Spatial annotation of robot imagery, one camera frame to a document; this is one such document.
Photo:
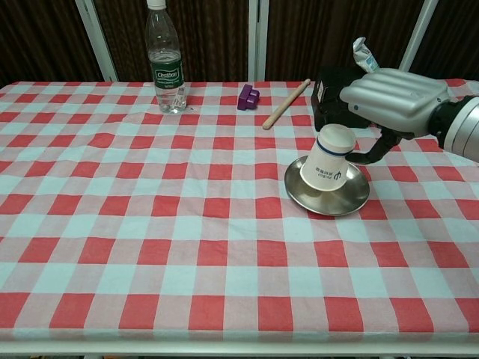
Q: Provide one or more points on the clear plastic water bottle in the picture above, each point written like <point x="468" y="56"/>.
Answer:
<point x="168" y="67"/>

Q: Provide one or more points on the white paper cup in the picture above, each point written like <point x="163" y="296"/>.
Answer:
<point x="327" y="161"/>

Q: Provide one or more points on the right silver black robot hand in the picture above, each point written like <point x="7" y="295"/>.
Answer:
<point x="396" y="97"/>

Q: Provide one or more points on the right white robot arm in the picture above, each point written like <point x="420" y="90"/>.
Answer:
<point x="464" y="127"/>

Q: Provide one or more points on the red white checkered tablecloth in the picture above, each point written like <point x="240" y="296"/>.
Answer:
<point x="187" y="224"/>

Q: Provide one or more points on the silver metal plate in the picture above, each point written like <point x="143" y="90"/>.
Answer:
<point x="337" y="202"/>

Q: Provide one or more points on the purple plastic block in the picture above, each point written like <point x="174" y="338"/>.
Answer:
<point x="247" y="99"/>

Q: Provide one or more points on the grey partition post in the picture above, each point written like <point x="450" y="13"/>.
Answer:
<point x="417" y="35"/>
<point x="258" y="41"/>
<point x="97" y="41"/>

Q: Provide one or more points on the wooden stick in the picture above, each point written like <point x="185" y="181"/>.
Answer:
<point x="286" y="104"/>

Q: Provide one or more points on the black cardboard box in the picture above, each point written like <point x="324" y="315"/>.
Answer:
<point x="329" y="93"/>

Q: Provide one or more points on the dark brown curtain panel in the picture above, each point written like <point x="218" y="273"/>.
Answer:
<point x="318" y="33"/>
<point x="209" y="41"/>
<point x="41" y="41"/>
<point x="453" y="37"/>

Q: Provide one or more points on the silver printed snack pouch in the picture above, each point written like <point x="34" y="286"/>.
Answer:
<point x="365" y="58"/>

